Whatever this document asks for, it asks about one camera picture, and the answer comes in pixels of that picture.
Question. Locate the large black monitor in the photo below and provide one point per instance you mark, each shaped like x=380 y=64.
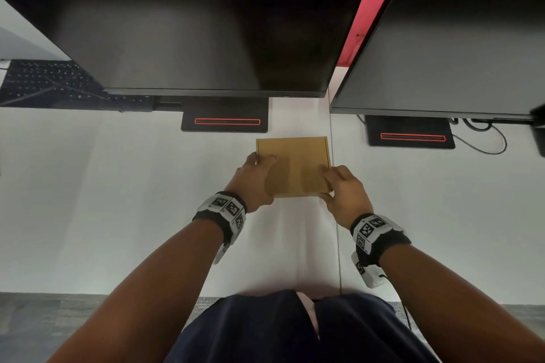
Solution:
x=187 y=22

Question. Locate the person's left forearm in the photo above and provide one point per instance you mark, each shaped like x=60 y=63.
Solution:
x=140 y=294

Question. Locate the person's left thumb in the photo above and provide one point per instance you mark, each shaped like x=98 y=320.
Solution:
x=265 y=197

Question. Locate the person's dark blue clothing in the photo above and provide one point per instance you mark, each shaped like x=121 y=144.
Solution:
x=298 y=328

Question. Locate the person's right forearm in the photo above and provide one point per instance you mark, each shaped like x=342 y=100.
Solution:
x=460 y=307

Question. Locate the black monitor base red stripe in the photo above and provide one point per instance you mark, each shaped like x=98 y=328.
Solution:
x=408 y=132
x=225 y=116

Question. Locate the brown cardboard box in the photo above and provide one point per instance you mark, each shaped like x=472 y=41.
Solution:
x=296 y=167

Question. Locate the left wrist tracker band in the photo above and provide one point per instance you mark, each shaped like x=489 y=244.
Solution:
x=225 y=214

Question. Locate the black monitor with grey screen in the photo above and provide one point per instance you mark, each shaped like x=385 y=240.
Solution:
x=447 y=39

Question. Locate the person's right thumb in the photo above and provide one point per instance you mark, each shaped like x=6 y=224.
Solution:
x=327 y=198

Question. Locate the wrist tracker band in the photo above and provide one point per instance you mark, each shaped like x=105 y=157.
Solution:
x=374 y=243
x=225 y=214

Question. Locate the right wrist tracker band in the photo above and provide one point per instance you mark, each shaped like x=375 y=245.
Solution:
x=374 y=243

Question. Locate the black keyboard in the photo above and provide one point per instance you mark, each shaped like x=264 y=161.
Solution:
x=55 y=84

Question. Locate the person's left hand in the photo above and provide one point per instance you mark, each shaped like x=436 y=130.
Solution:
x=249 y=186

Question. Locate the person's right hand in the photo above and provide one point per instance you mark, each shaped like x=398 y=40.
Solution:
x=347 y=197

